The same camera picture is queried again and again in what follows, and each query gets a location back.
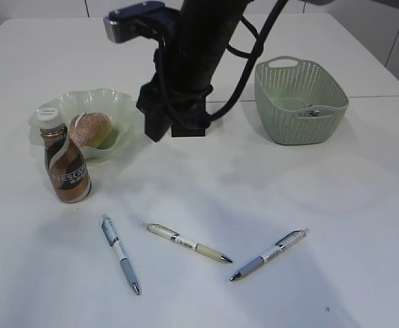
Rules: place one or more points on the black mesh pen holder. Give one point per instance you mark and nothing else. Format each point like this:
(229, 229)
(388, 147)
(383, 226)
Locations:
(180, 131)

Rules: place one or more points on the sugar coated bread roll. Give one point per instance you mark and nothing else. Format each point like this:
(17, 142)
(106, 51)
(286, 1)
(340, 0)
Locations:
(89, 129)

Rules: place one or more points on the green plastic basket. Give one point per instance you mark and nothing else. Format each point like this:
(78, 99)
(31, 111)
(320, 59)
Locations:
(285, 86)

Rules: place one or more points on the green wavy glass plate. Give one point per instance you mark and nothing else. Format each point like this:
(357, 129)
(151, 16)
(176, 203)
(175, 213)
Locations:
(126, 136)

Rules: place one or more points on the blue white pen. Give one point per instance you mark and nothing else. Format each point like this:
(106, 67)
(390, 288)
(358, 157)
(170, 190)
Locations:
(120, 253)

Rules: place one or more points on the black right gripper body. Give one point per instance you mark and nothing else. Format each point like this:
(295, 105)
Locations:
(186, 71)

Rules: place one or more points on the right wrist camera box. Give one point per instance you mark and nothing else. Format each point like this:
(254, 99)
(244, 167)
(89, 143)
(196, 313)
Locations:
(148, 19)

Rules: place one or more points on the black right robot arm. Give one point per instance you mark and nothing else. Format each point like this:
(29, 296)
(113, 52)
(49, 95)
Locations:
(204, 23)

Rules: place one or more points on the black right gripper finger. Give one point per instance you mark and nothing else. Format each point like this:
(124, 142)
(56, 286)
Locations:
(157, 123)

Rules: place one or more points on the grey clear pen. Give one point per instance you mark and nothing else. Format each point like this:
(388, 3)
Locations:
(271, 253)

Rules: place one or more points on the large paper ball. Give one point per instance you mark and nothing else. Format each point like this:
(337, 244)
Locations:
(312, 111)

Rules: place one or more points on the beige white pen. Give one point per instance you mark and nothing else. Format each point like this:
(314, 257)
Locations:
(195, 246)

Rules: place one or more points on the brown Nescafe coffee bottle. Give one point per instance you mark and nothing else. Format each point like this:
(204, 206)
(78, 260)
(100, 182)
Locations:
(64, 162)

